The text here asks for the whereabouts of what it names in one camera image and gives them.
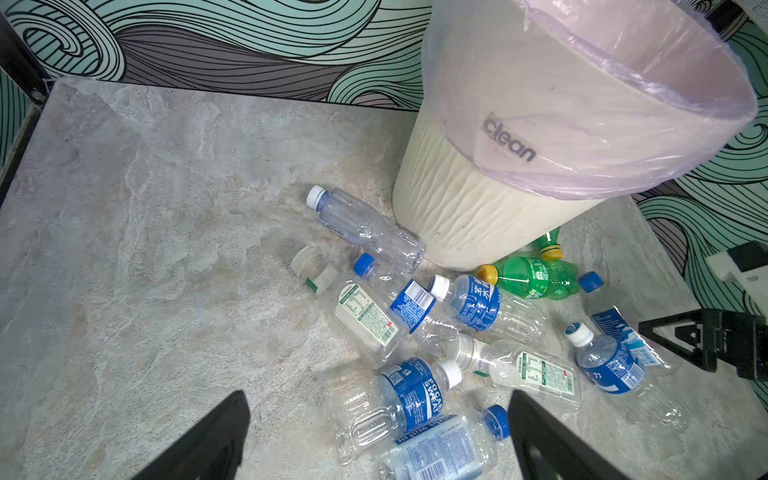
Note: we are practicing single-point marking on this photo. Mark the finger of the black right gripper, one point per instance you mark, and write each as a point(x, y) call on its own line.
point(688, 335)

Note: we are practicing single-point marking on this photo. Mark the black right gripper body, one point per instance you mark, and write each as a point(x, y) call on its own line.
point(741, 341)

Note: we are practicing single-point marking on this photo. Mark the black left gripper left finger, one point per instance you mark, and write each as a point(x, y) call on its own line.
point(211, 449)

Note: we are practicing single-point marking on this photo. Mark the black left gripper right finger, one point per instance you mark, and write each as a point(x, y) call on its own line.
point(547, 449)

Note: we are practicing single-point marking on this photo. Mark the blue label bottle white cap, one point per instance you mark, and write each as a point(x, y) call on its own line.
point(617, 373)

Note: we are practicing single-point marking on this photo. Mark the clear bottle blue cap label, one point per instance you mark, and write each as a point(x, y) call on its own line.
point(461, 445)

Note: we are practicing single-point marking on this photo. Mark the Pocari bottle blue label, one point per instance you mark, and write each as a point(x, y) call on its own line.
point(390, 404)

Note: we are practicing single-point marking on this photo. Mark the clear bottle green white label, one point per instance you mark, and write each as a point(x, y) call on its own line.
point(358, 314)

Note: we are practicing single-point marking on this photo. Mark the pink bin liner bag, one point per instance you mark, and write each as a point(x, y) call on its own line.
point(580, 100)

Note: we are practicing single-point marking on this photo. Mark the cream ribbed trash bin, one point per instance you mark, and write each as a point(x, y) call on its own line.
point(464, 217)

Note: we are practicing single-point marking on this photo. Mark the green bottle yellow cap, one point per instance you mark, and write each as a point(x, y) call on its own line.
point(532, 278)

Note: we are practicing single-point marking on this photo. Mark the clear bottle blue striped label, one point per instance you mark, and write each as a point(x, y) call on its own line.
point(422, 313)

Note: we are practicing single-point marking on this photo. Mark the clear bottle white cap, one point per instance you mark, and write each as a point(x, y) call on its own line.
point(363, 226)

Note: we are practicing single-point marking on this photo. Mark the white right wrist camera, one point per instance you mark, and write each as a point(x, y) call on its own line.
point(745, 265)

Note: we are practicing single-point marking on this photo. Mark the black frame post left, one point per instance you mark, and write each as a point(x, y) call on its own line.
point(22, 66)

